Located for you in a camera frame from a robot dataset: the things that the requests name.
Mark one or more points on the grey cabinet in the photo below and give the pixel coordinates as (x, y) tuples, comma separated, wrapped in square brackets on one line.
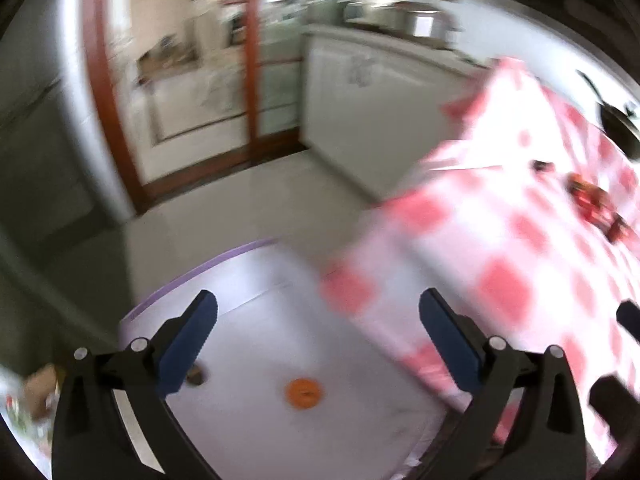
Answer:
[(45, 170)]

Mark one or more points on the red white checked tablecloth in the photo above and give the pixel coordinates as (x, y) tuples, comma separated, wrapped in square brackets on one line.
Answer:
[(500, 220)]

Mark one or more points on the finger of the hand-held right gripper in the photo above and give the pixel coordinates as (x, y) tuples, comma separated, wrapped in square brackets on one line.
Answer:
[(629, 317), (612, 402)]

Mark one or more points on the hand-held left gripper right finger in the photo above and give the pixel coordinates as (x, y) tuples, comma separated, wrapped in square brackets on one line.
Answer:
[(447, 340)]

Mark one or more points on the orange round disc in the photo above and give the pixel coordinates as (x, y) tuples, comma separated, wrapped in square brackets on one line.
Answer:
[(304, 394)]

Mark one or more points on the small dark object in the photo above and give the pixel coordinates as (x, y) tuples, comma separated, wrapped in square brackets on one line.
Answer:
[(196, 375)]

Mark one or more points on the black frying pan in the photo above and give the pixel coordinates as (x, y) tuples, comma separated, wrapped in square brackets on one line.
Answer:
[(620, 122)]

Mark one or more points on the cardboard box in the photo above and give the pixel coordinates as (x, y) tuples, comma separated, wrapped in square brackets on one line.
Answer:
[(41, 389)]

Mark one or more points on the large red tomato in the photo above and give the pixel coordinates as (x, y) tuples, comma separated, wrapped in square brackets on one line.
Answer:
[(598, 209)]

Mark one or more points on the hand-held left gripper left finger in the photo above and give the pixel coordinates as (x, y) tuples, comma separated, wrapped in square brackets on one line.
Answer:
[(187, 340)]

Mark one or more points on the brown wooden door frame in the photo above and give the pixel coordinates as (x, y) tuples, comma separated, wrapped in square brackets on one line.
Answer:
[(102, 85)]

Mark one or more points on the white kitchen cabinet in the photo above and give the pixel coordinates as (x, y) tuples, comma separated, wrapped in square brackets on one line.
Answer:
[(370, 105)]

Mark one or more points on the metal cooking pot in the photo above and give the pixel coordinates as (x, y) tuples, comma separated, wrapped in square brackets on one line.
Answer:
[(417, 20)]

